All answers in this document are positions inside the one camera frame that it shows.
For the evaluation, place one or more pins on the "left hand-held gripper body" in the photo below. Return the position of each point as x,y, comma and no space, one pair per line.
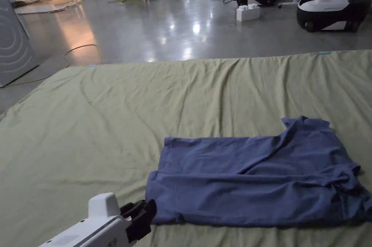
98,226

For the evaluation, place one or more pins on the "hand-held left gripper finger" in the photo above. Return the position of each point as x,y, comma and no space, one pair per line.
142,223
134,207

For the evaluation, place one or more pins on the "blue shirt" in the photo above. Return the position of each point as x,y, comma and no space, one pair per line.
232,177

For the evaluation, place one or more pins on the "bed with pale green sheet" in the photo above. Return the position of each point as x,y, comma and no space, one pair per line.
116,119

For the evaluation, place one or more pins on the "grey washing machine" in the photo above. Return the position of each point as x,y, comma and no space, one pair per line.
14,43

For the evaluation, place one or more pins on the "white toy brick block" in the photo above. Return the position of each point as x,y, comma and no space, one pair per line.
247,13

